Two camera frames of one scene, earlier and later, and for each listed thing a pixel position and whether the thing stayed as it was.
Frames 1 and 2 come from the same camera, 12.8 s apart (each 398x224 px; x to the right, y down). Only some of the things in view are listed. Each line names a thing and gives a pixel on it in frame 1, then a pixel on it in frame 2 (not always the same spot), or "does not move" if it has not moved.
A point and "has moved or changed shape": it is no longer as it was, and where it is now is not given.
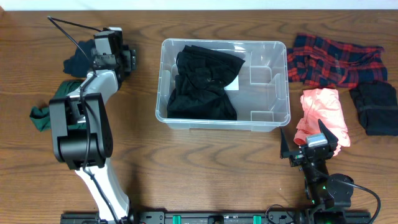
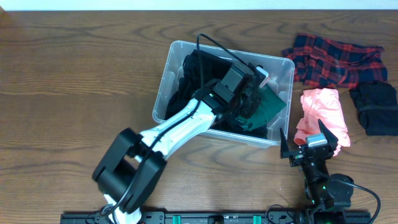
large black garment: (200, 78) has moved or changed shape
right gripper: (298, 157) does not move
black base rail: (220, 218) does not move
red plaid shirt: (316, 61) does not move
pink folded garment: (322, 104) does not move
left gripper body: (125, 60) → (245, 106)
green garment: (41, 117) → (270, 102)
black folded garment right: (377, 107) does not move
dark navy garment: (79, 65) → (260, 132)
